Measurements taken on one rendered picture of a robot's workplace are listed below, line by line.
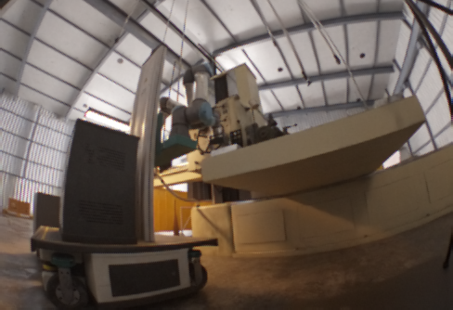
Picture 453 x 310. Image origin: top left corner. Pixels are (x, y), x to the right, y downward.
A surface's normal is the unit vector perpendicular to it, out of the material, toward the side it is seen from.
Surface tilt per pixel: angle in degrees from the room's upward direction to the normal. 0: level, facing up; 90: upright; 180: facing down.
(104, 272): 90
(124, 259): 90
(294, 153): 90
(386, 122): 90
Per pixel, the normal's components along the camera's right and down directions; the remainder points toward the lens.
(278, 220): -0.51, -0.29
